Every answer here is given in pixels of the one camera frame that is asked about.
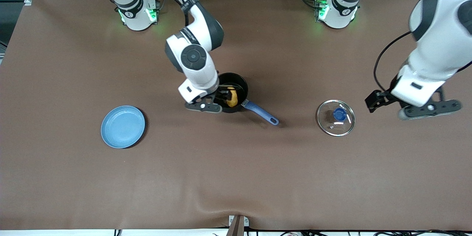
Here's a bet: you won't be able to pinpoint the glass lid with blue knob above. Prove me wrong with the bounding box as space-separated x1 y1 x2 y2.
316 99 356 137

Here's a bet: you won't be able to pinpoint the brown table cover mat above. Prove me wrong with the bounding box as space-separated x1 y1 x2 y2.
0 0 472 231

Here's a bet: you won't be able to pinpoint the black saucepan with blue handle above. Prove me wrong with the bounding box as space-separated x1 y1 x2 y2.
213 72 280 126

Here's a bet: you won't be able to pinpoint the metal table edge clamp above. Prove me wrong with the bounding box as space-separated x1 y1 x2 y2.
228 215 250 236

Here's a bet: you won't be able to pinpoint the blue round plate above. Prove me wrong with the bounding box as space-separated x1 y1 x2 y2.
100 105 146 149

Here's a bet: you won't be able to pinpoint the yellow potato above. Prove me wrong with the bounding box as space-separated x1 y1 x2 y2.
226 86 239 108

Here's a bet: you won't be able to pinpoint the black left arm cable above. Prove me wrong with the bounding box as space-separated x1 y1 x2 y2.
373 31 413 95

